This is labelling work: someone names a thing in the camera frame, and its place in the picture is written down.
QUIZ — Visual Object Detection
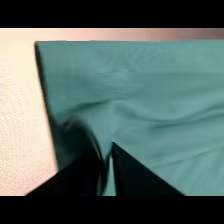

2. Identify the teal shirt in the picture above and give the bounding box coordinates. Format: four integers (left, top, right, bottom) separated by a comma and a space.
34, 39, 224, 197

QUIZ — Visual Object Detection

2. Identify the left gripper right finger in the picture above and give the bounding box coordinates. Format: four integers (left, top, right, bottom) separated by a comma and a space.
111, 141, 186, 197

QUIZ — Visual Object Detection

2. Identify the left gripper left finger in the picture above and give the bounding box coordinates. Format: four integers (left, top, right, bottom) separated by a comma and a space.
27, 149, 105, 197

